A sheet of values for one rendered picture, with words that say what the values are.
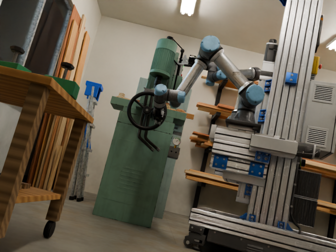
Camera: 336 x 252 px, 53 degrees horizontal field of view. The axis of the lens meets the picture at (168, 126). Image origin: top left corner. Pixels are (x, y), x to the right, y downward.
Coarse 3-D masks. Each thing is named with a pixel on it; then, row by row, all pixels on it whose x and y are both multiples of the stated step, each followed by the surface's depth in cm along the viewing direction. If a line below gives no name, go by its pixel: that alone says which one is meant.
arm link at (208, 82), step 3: (207, 72) 274; (210, 72) 271; (207, 75) 272; (210, 75) 267; (207, 78) 271; (210, 78) 268; (207, 81) 270; (210, 81) 269; (213, 81) 268; (207, 84) 273; (210, 84) 271; (213, 84) 271
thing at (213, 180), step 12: (228, 84) 498; (216, 96) 509; (204, 108) 469; (216, 108) 463; (228, 108) 459; (192, 132) 465; (204, 144) 457; (204, 156) 492; (204, 168) 489; (312, 168) 451; (324, 168) 451; (204, 180) 442; (216, 180) 452; (324, 204) 445
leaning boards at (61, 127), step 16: (80, 32) 418; (64, 48) 374; (80, 48) 438; (80, 64) 439; (48, 128) 360; (64, 128) 385; (48, 144) 355; (64, 144) 380; (32, 160) 354; (48, 160) 353; (32, 176) 349; (48, 176) 350
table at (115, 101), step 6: (114, 96) 261; (114, 102) 260; (120, 102) 260; (126, 102) 260; (114, 108) 278; (120, 108) 272; (138, 108) 256; (168, 114) 260; (174, 114) 260; (180, 114) 260; (174, 120) 268; (180, 120) 263
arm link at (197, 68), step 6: (198, 54) 224; (198, 60) 223; (204, 60) 223; (192, 66) 225; (198, 66) 223; (204, 66) 225; (192, 72) 222; (198, 72) 223; (186, 78) 222; (192, 78) 222; (180, 84) 222; (186, 84) 220; (192, 84) 223; (186, 90) 221
